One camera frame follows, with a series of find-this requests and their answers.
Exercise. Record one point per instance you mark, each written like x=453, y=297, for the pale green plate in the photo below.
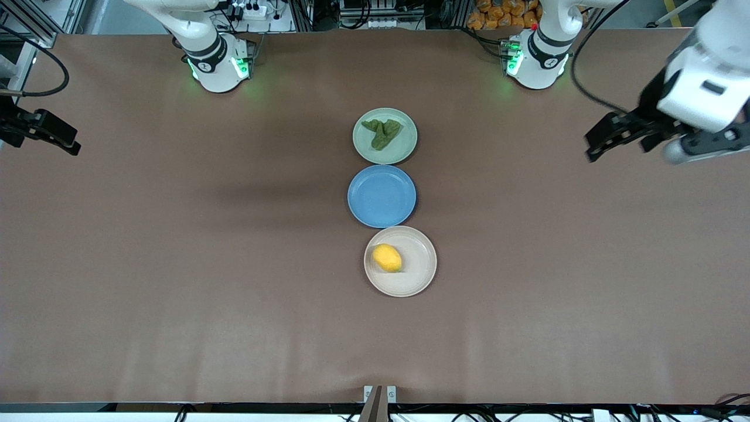
x=404, y=146

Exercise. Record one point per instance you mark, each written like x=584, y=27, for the black equipment rack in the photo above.
x=375, y=14

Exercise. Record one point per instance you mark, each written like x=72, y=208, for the metal table edge bracket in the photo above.
x=375, y=404

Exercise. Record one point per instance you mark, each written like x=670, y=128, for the blue plate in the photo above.
x=381, y=196

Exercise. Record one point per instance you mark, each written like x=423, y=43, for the green lettuce leaf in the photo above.
x=382, y=133

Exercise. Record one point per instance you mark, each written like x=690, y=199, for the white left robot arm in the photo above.
x=545, y=58

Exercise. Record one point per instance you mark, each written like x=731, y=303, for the white power strip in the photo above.
x=255, y=10

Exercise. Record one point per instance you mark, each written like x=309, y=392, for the grey metal post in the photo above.
x=14, y=82

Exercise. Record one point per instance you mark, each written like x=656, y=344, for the bag of orange fruits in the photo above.
x=498, y=14

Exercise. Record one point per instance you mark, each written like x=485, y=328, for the beige plate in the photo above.
x=419, y=264

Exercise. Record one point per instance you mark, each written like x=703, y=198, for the yellow lemon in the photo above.
x=387, y=258

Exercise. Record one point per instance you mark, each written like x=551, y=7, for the white power adapter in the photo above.
x=602, y=416

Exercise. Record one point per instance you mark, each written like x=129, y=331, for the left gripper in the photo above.
x=648, y=103

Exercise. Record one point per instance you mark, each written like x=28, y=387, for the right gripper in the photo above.
x=8, y=122

